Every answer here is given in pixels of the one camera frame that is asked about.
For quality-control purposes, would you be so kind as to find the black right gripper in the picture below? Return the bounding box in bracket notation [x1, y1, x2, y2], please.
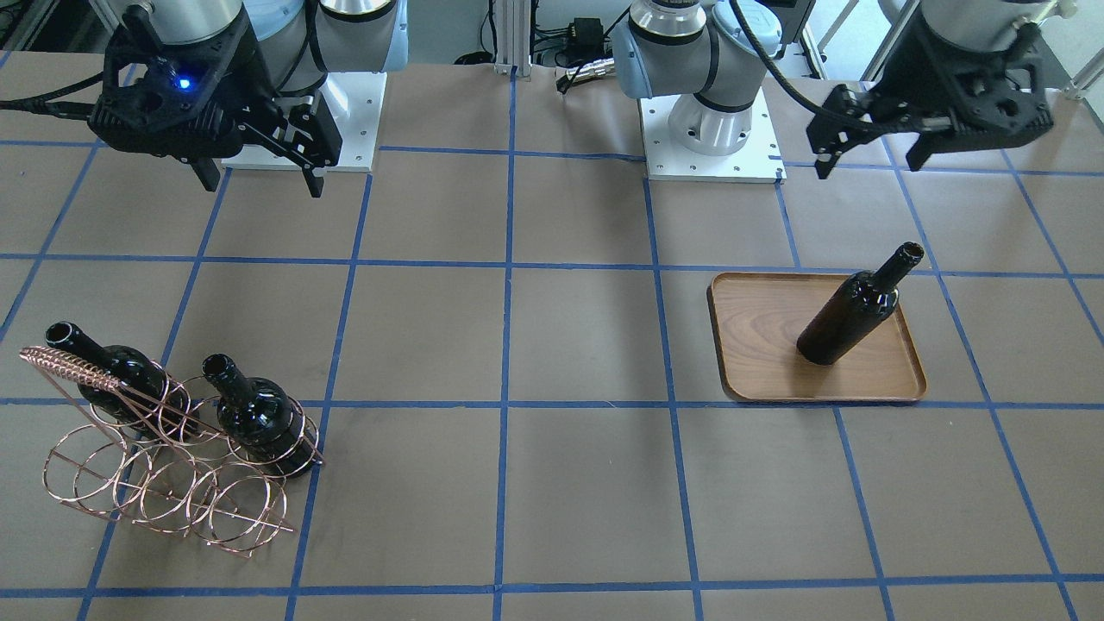
[88, 17, 342, 199]

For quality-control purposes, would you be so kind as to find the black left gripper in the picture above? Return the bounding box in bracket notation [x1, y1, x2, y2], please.
[806, 17, 1054, 179]

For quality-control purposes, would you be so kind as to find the dark wine bottle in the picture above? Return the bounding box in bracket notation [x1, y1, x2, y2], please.
[44, 322, 168, 439]
[796, 242, 925, 366]

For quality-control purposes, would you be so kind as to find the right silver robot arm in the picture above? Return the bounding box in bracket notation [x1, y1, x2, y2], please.
[87, 1, 408, 198]

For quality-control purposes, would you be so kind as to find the wooden tray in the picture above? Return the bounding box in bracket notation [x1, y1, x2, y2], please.
[707, 272, 928, 404]

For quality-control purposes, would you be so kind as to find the dark wine bottle end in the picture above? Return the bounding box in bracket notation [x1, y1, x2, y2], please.
[202, 354, 317, 478]

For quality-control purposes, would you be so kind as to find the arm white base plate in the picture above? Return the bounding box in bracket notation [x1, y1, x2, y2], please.
[221, 73, 389, 173]
[638, 88, 787, 185]

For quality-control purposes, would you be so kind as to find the copper wire bottle basket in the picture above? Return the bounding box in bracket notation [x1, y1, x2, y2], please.
[20, 346, 323, 558]

